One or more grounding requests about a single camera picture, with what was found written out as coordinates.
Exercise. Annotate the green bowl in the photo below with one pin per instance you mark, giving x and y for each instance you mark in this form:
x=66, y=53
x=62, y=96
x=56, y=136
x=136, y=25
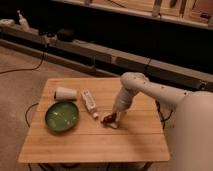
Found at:
x=62, y=116

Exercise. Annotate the white spray bottle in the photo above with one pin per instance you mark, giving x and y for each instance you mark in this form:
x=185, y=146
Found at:
x=23, y=22

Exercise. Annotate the white paper cup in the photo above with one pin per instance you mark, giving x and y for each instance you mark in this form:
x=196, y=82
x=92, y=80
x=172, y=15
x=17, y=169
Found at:
x=62, y=93

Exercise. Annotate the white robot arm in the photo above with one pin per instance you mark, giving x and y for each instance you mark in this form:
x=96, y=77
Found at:
x=192, y=135

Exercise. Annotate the long grey ledge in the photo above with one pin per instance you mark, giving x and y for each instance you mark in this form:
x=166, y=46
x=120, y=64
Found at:
x=151, y=68

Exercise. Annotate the white tube with cap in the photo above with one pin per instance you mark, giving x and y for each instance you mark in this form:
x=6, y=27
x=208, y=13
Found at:
x=89, y=103

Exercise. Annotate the wooden table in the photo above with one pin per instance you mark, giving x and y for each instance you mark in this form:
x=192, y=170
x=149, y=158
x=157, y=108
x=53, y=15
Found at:
x=139, y=138

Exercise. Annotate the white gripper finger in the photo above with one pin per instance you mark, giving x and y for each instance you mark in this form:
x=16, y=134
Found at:
x=118, y=119

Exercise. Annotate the black box on ledge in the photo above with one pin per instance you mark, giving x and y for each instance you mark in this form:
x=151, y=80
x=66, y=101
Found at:
x=66, y=35

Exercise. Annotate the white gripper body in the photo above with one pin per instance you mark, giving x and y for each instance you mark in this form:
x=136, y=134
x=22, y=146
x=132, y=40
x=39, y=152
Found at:
x=119, y=107

